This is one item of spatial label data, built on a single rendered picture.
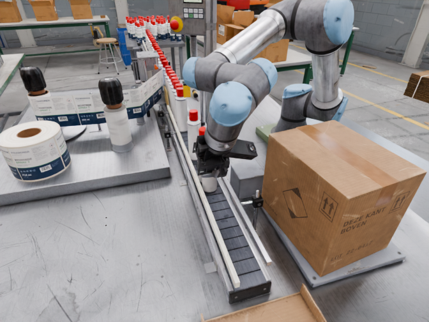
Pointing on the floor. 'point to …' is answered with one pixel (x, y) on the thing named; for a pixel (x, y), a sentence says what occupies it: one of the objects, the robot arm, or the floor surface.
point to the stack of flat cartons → (419, 86)
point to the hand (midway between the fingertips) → (216, 172)
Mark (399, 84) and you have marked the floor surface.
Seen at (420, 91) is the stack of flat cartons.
